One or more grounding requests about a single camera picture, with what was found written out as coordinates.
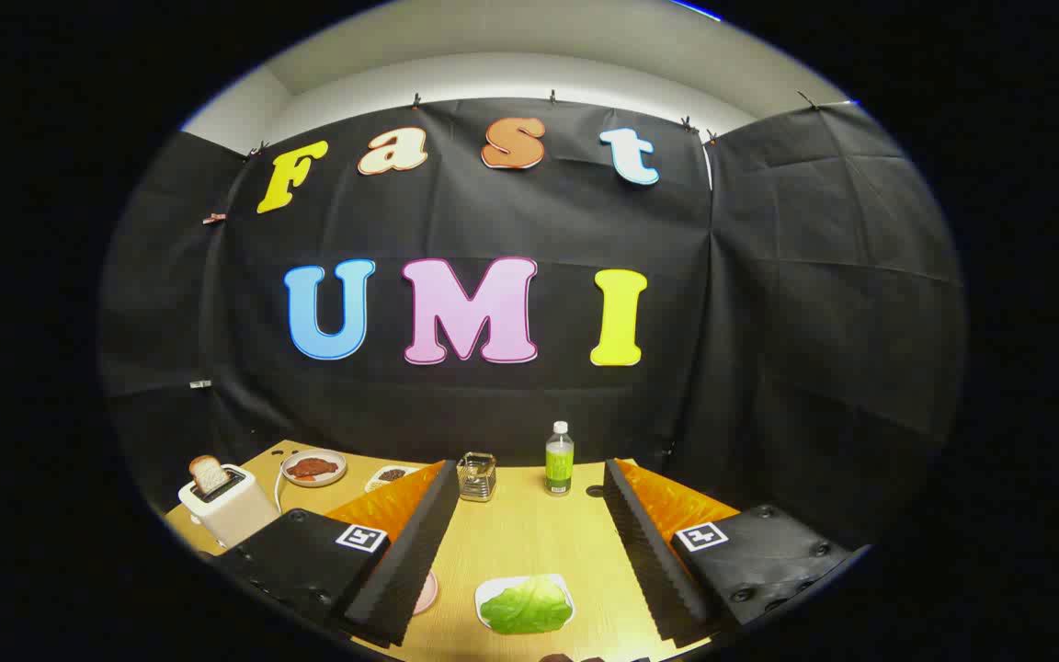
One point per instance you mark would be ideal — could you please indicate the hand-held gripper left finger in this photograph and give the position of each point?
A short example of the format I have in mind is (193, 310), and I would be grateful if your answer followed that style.
(401, 570)

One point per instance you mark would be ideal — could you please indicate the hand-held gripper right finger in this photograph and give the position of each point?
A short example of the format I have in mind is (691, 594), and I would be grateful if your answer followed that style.
(658, 570)

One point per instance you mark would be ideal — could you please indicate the green lettuce leaf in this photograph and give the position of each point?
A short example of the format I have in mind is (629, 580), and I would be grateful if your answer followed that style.
(529, 607)

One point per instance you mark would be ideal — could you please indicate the toast bread slice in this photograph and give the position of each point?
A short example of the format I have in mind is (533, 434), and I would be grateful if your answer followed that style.
(208, 475)

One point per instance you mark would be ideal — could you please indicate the pink round plate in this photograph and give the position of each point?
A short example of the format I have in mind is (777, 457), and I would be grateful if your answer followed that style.
(427, 593)

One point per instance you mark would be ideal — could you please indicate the white square plate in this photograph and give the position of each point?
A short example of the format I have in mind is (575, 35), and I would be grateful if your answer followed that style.
(485, 596)

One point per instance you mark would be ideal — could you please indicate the white divided bean dish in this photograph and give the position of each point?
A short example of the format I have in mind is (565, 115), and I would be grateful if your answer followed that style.
(390, 476)

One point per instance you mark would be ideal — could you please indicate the beige round plate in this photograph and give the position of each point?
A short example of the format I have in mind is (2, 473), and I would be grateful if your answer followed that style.
(332, 475)

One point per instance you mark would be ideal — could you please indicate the brown meat steak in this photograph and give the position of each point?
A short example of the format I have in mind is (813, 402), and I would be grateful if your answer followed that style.
(311, 468)

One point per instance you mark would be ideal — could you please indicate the green label water bottle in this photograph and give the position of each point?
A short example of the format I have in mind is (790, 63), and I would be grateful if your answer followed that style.
(559, 464)

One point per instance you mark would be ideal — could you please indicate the white toaster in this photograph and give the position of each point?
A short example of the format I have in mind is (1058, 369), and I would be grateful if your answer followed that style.
(228, 517)

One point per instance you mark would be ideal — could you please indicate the black backdrop cloth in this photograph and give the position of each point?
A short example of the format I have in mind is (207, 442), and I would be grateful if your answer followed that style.
(493, 405)

